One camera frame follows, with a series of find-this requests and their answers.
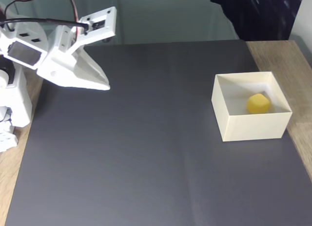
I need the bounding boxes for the yellow cube block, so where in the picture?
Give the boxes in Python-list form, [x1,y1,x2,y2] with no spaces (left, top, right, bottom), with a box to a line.
[246,93,271,114]

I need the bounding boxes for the white open box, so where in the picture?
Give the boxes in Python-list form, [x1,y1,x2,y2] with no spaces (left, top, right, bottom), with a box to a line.
[211,71,293,142]

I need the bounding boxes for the pale green door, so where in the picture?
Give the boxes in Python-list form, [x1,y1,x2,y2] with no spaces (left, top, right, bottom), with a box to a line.
[9,0,122,48]

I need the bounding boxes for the dark gray mat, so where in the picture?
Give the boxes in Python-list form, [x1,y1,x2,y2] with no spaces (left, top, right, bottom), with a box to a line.
[3,39,312,226]

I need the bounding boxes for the black hanging cloth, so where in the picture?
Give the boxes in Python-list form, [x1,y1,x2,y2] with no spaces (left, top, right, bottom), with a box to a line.
[210,0,305,41]

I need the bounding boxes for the black camera cable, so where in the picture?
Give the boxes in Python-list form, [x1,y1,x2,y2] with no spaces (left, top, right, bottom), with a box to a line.
[0,18,90,32]

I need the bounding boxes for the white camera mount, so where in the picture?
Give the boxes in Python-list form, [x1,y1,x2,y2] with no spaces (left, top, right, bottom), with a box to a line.
[48,6,118,54]

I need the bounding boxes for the red white black servo wire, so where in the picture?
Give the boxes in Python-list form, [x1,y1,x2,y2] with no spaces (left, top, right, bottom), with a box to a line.
[4,0,80,39]

